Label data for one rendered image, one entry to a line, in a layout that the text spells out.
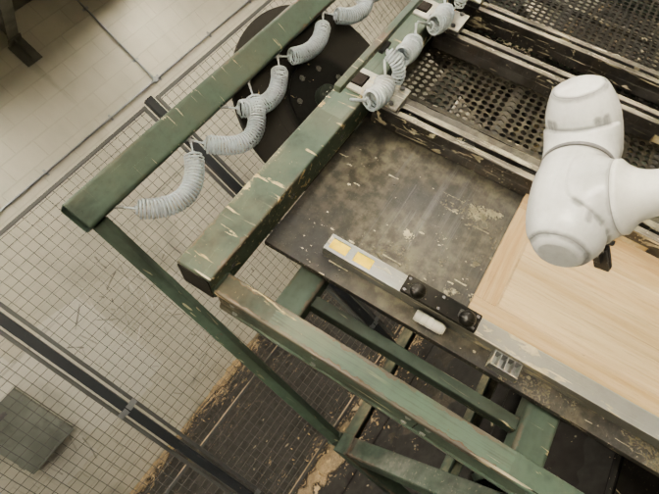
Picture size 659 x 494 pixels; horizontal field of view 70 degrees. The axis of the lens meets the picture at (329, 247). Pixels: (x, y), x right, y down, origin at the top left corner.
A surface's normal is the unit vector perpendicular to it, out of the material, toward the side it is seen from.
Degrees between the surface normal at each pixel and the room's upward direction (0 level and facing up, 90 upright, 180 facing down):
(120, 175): 90
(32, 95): 90
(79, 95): 90
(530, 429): 54
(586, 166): 19
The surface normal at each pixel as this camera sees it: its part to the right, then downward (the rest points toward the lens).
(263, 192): 0.06, -0.49
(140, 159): 0.54, -0.12
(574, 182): -0.50, -0.55
